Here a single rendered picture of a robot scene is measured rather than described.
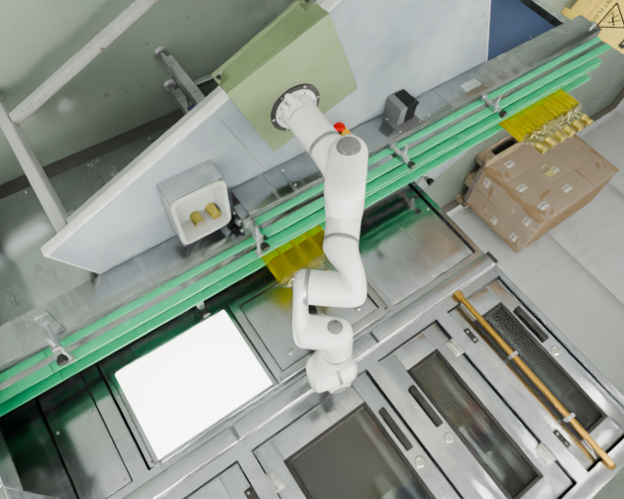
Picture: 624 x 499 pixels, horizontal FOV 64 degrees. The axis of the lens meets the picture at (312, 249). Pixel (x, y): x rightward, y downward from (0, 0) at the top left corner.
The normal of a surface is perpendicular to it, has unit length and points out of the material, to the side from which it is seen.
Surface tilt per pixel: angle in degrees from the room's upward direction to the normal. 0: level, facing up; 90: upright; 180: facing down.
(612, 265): 90
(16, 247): 90
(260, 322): 90
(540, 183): 90
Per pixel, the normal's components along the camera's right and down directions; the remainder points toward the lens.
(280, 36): -0.29, -0.26
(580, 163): 0.14, -0.37
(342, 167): -0.11, -0.44
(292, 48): 0.51, 0.76
